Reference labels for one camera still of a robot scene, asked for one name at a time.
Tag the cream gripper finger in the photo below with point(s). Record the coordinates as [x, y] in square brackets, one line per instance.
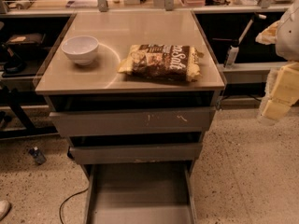
[281, 92]

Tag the brown chip bag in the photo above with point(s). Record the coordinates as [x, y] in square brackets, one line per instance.
[165, 62]

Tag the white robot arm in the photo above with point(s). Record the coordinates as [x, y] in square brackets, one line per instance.
[284, 34]

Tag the middle grey drawer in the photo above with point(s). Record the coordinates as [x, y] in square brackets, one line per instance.
[136, 153]

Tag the grey drawer cabinet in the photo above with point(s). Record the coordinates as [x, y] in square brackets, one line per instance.
[98, 87]

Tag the open bottom grey drawer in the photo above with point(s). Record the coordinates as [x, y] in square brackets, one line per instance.
[140, 193]

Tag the top grey drawer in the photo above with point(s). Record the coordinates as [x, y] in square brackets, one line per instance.
[139, 121]

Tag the white ceramic bowl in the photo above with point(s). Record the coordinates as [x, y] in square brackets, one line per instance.
[81, 50]

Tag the small dark floor object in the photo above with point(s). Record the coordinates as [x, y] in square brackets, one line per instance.
[37, 155]

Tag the white shoe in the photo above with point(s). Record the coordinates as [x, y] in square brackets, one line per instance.
[4, 208]

